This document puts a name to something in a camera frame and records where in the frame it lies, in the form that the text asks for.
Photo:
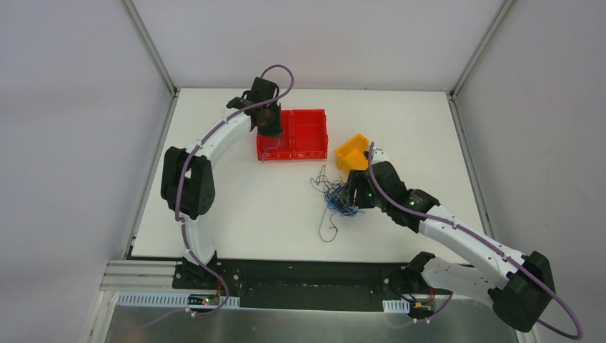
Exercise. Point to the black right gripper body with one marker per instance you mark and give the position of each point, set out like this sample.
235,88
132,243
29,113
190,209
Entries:
356,190

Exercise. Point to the yellow plastic bin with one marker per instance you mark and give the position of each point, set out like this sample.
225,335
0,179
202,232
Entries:
350,155

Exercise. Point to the left white cable duct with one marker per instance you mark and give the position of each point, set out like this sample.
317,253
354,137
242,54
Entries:
176,300

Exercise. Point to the right white cable duct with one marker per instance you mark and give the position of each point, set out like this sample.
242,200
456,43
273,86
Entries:
396,306

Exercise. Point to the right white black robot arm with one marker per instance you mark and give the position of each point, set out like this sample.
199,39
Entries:
516,286

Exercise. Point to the right red plastic bin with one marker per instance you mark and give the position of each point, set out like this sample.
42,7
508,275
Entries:
309,134

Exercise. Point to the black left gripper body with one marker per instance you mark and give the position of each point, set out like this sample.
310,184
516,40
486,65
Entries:
267,120

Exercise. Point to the left red plastic bin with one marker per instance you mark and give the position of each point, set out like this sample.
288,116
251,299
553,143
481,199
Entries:
277,149

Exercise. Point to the aluminium frame rail left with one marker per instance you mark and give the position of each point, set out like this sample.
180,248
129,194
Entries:
133,278

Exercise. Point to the red plastic bin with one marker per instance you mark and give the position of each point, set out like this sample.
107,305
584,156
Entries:
277,149
309,134

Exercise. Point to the white cable duct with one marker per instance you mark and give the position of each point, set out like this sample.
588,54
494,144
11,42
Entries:
396,306
176,300

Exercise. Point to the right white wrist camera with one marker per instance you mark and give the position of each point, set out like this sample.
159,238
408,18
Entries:
376,155

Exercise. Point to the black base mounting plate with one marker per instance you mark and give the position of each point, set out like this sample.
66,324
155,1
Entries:
323,286

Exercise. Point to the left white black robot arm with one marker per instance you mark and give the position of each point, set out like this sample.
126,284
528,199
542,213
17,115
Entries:
187,183

